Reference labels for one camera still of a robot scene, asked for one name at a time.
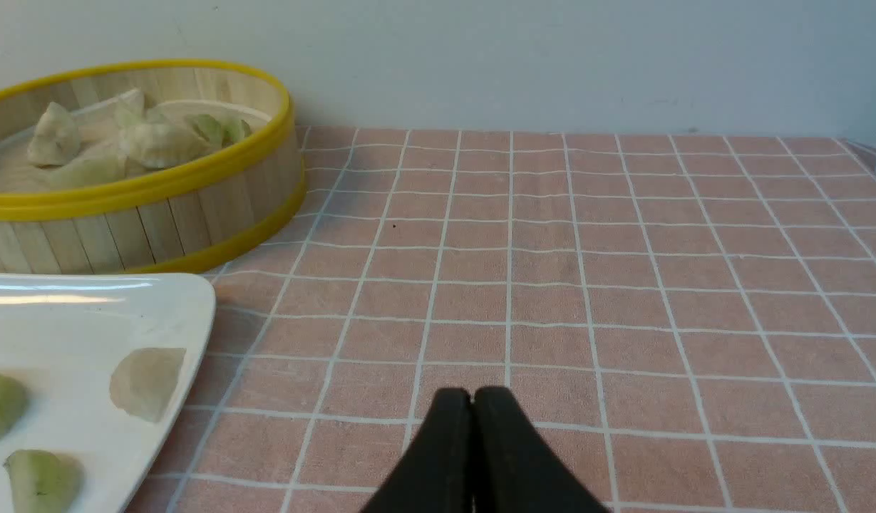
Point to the pink checkered tablecloth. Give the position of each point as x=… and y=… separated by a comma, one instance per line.
x=689, y=321

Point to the white steamer liner paper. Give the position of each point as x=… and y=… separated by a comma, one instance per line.
x=100, y=125

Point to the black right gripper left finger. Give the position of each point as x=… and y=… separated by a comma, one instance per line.
x=431, y=475

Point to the pale dumpling near plate edge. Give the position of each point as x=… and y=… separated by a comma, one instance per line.
x=143, y=382

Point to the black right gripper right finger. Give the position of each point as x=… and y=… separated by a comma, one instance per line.
x=516, y=470

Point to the white square plate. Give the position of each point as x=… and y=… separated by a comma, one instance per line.
x=62, y=337

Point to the bamboo steamer basket yellow rim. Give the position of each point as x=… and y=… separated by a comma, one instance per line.
x=188, y=218

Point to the white dumpling in steamer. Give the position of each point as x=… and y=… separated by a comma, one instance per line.
x=56, y=138

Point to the green dumpling plate front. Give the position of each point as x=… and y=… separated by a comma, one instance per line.
x=41, y=481

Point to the pale green dumpling in steamer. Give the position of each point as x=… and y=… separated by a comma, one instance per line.
x=161, y=144

